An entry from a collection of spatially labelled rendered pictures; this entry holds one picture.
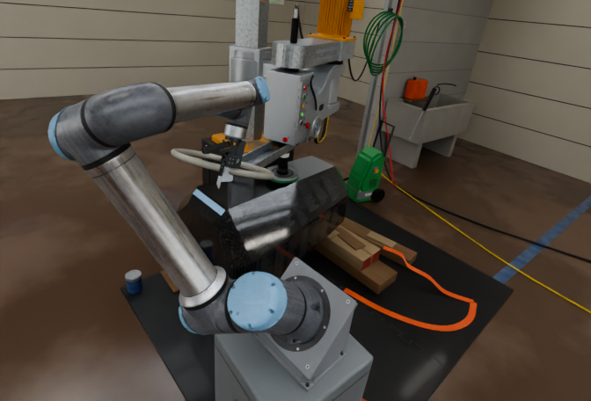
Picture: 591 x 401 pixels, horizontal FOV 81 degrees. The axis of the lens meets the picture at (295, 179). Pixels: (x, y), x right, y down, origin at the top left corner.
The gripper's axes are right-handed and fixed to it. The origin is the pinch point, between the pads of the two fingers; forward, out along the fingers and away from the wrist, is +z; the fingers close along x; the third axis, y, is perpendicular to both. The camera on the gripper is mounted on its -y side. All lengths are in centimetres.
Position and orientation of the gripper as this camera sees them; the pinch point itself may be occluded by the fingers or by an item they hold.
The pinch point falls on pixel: (217, 184)
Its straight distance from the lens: 146.9
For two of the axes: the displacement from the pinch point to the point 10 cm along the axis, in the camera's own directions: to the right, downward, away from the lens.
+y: 9.6, 2.2, 1.7
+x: -1.5, -1.4, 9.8
